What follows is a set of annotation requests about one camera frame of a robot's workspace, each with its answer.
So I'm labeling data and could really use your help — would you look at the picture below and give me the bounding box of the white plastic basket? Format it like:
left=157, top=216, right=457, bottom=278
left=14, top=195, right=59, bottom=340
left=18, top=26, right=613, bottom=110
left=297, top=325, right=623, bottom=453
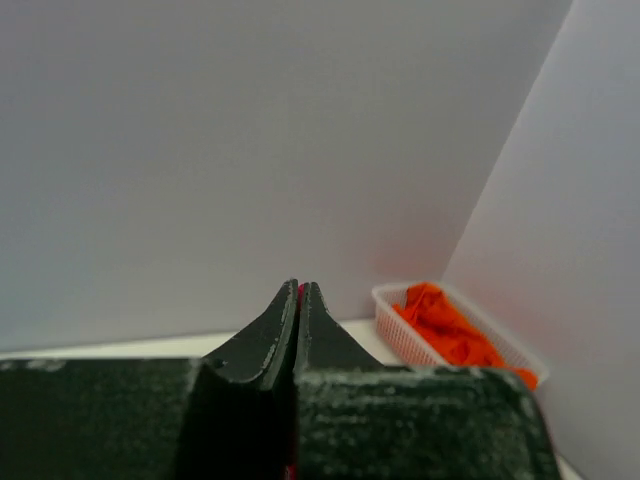
left=372, top=282, right=549, bottom=390

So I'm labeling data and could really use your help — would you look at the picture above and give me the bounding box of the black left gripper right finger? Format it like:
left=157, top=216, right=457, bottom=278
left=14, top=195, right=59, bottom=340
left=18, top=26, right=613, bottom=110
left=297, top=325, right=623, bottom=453
left=295, top=282, right=385, bottom=373

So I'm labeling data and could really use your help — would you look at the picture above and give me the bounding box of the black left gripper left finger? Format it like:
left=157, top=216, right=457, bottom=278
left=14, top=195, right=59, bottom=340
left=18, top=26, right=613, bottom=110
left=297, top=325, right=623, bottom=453
left=204, top=279, right=298, bottom=390

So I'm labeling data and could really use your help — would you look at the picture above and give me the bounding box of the orange t shirts pile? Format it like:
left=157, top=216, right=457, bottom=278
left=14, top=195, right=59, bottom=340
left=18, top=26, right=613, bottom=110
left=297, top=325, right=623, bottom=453
left=393, top=283, right=538, bottom=389

